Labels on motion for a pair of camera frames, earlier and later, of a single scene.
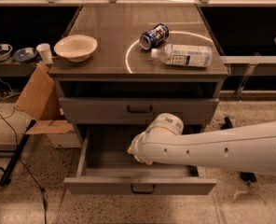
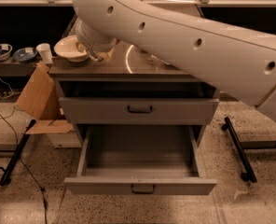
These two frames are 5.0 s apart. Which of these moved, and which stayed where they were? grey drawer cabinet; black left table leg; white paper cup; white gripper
Moved: white gripper
Stayed: white paper cup; grey drawer cabinet; black left table leg
